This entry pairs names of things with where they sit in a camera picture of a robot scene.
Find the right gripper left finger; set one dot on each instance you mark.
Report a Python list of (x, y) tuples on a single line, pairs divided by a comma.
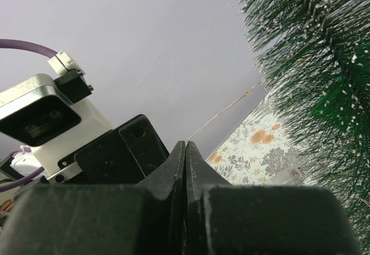
[(146, 218)]

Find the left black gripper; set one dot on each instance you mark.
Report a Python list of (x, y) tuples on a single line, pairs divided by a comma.
[(124, 155)]

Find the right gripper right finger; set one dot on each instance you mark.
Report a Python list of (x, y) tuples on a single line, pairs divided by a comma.
[(226, 219)]

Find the small green christmas tree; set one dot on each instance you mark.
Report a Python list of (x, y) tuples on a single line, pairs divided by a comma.
[(314, 56)]

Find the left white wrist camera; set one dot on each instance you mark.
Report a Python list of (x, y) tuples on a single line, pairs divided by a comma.
[(54, 117)]

